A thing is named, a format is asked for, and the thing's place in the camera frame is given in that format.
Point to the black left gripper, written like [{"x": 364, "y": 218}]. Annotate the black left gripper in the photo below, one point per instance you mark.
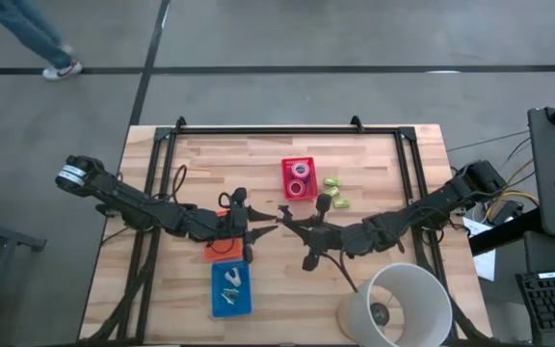
[{"x": 234, "y": 226}]

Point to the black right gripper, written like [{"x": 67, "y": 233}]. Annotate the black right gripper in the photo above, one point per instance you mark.
[{"x": 330, "y": 236}]

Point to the red tape roll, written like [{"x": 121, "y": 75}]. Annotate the red tape roll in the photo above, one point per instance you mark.
[{"x": 296, "y": 194}]

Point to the purple tape roll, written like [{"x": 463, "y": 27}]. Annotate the purple tape roll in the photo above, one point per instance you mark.
[{"x": 300, "y": 164}]

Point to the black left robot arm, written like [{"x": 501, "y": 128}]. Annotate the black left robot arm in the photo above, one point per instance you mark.
[{"x": 128, "y": 200}]

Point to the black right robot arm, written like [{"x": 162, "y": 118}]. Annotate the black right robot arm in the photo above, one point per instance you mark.
[{"x": 431, "y": 202}]

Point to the red plastic basket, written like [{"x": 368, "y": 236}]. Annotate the red plastic basket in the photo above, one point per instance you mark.
[{"x": 312, "y": 193}]

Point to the orange plastic basket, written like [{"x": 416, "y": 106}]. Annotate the orange plastic basket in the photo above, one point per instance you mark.
[{"x": 215, "y": 257}]

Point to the small yellow-green packet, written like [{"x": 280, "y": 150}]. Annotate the small yellow-green packet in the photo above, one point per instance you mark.
[{"x": 332, "y": 181}]

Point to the blue plastic basket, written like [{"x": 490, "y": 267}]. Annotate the blue plastic basket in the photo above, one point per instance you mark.
[{"x": 219, "y": 308}]

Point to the white cylindrical lamp shade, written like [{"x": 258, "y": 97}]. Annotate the white cylindrical lamp shade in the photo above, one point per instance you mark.
[{"x": 427, "y": 289}]

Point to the white paper sheet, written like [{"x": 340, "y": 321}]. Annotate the white paper sheet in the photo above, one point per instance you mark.
[{"x": 484, "y": 265}]

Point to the black power adapter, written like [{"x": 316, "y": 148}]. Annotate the black power adapter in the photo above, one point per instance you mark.
[{"x": 506, "y": 212}]

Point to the dark computer desk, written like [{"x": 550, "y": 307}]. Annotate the dark computer desk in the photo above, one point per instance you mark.
[{"x": 547, "y": 250}]

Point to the person's white shoe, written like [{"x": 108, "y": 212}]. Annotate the person's white shoe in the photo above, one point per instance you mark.
[{"x": 60, "y": 72}]

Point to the person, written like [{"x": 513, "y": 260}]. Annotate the person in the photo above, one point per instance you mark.
[{"x": 27, "y": 29}]

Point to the black table frame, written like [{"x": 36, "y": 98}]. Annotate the black table frame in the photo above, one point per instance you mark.
[{"x": 282, "y": 130}]

